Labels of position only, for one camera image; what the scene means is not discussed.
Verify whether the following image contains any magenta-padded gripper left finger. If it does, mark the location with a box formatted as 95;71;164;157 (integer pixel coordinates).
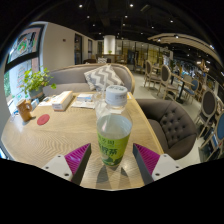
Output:
41;143;92;186

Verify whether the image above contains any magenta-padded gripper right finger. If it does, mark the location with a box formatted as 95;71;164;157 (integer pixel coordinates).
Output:
132;143;184;186

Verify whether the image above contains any green-labelled clear drink bottle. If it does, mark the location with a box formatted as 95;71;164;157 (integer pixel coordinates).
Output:
95;84;134;168

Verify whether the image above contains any dark grey tufted armchair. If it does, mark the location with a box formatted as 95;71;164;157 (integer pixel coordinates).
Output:
135;98;198;161

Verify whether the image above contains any flat round red coaster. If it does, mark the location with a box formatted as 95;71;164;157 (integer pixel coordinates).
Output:
36;113;51;126

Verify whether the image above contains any white tissue box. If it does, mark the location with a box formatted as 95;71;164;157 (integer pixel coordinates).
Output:
51;90;74;112

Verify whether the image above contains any white and blue leaflet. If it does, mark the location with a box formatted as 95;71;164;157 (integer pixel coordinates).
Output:
71;93;96;110

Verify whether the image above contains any brown ceramic mug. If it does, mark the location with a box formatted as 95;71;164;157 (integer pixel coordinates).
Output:
16;98;33;123

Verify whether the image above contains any group of dining chairs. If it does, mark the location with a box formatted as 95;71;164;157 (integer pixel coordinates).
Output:
143;59;224;161

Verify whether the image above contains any grey wood-framed sofa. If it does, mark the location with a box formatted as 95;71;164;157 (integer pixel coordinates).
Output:
42;63;136;98

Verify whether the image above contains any green potted plant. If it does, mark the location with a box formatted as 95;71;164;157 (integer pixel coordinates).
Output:
19;67;57;100

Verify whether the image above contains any grey chevron cushion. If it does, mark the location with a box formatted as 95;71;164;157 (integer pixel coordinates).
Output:
83;64;125;92

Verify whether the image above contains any dark framed decorated window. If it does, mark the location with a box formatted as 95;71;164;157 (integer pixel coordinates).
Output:
3;23;46;111

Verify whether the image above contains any white round pillar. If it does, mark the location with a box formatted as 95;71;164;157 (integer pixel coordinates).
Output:
103;34;117;55

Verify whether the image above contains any group of ceiling lights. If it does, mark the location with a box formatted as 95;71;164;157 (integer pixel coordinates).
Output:
78;2;218;49

